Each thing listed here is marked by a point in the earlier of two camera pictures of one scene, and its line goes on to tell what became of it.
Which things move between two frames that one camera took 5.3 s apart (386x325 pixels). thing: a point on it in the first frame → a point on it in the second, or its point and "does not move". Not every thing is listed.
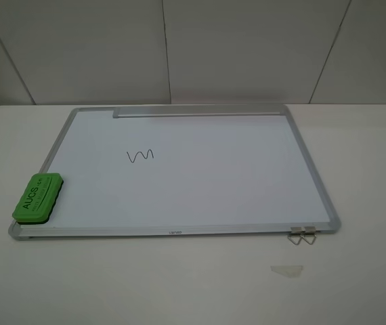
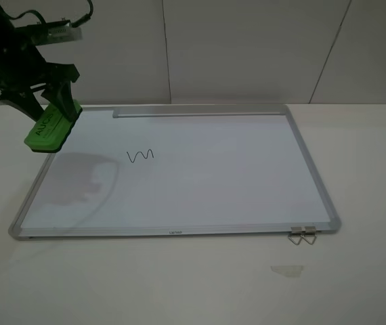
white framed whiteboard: (184, 171) does not move
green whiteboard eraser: (38, 199) → (49, 133)
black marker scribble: (133, 162) does not move
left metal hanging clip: (296, 231) does not move
